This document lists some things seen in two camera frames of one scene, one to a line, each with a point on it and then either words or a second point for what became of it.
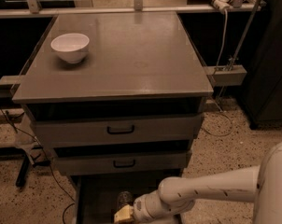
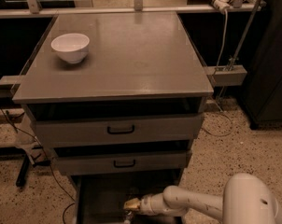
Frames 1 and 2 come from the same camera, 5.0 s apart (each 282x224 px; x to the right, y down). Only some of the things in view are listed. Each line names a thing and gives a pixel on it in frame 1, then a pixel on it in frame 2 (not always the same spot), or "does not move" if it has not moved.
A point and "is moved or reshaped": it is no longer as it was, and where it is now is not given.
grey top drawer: (121, 129) does not move
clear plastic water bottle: (124, 198) is moved or reshaped
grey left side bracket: (9, 82) does not move
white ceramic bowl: (71, 46) does not move
